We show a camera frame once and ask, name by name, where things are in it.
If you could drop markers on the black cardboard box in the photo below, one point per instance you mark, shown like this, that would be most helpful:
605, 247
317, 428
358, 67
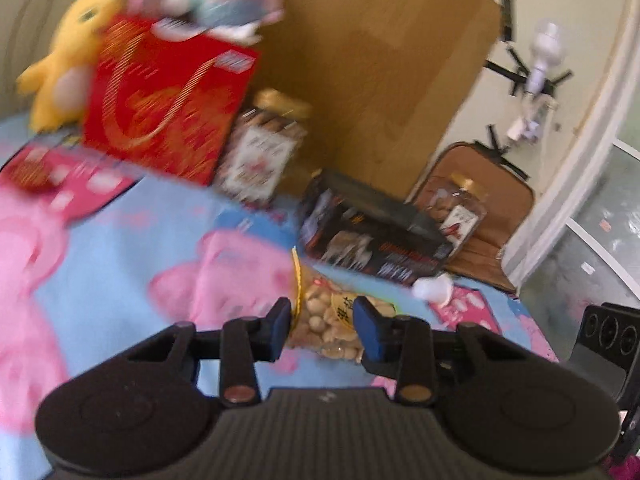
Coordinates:
380, 240

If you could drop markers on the yellow plush duck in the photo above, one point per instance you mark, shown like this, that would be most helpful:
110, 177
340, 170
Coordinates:
75, 45

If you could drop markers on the printed blanket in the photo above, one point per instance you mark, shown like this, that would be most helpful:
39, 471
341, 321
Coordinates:
125, 260

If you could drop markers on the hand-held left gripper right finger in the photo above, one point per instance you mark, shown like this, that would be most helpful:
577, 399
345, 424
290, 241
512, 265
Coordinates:
367, 335

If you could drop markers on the nut jar with gold lid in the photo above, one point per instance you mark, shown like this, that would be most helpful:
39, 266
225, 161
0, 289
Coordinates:
260, 155

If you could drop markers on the small white object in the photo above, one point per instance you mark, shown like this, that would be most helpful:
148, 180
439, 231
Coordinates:
432, 289

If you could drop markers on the red gift bag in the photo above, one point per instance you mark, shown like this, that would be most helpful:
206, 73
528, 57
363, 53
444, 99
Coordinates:
165, 105

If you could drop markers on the red label jar, gold lid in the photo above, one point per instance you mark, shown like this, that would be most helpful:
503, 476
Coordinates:
460, 220

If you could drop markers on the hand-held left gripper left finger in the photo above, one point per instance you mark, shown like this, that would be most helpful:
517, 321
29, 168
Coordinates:
280, 329

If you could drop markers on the clear peanut bag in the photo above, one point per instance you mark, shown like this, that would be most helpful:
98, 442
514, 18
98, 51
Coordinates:
320, 315

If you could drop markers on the wooden board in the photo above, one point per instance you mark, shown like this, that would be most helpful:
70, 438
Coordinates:
380, 70

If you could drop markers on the brown seat cushion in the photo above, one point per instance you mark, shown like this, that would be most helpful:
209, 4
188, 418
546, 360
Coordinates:
510, 200

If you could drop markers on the black tape strip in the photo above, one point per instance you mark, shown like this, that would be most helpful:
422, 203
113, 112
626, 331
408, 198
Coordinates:
507, 20
510, 72
505, 155

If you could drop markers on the white plug adapter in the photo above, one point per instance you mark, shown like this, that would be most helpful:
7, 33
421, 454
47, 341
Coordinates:
525, 127

